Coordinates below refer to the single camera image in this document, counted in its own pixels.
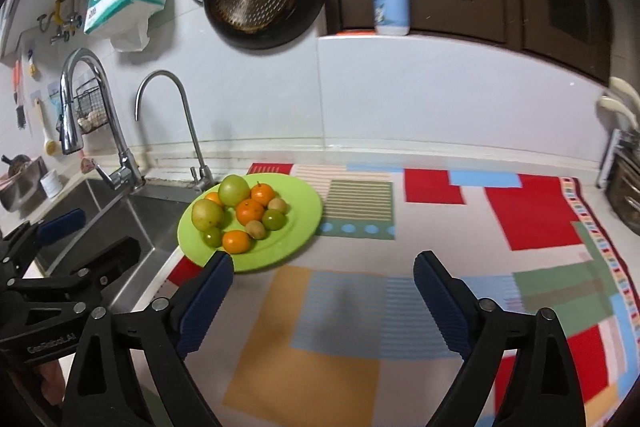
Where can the white cup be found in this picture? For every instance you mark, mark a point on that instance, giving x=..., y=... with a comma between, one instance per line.
x=51, y=184

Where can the colourful patchwork mat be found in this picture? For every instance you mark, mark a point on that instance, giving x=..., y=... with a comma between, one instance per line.
x=525, y=217

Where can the lime green plate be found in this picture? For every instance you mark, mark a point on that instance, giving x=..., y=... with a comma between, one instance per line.
x=300, y=207

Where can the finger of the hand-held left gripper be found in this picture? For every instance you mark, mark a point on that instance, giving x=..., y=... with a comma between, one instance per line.
x=62, y=222
x=115, y=257

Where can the dark cooking pot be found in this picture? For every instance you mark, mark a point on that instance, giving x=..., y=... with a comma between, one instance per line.
x=22, y=184

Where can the large green apple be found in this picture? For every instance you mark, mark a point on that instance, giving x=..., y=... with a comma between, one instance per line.
x=234, y=190

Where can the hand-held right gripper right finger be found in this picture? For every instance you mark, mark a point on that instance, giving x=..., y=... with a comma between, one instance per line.
x=440, y=302

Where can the large green tomato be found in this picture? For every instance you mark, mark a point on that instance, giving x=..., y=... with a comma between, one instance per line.
x=274, y=220

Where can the orange tangerine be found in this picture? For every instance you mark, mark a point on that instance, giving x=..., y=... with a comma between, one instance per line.
x=262, y=193
x=236, y=241
x=212, y=197
x=249, y=211

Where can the chrome pull-down faucet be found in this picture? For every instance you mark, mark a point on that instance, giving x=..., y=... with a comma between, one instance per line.
x=70, y=127

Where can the chrome gooseneck faucet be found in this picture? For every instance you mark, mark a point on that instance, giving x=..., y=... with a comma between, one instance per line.
x=202, y=174

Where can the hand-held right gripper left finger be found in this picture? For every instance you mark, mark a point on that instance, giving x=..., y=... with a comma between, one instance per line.
x=210, y=302

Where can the metal wall tap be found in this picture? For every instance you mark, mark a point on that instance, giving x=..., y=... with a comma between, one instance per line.
x=62, y=24

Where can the metal knife rack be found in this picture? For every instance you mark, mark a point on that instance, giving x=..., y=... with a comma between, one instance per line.
x=622, y=187

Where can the stainless steel sink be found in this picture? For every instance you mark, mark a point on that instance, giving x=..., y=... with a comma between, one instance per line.
x=145, y=227

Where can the brown kiwi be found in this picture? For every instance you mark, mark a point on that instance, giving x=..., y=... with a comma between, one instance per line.
x=256, y=229
x=276, y=205

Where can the small green tomato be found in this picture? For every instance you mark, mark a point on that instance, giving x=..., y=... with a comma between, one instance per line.
x=211, y=237

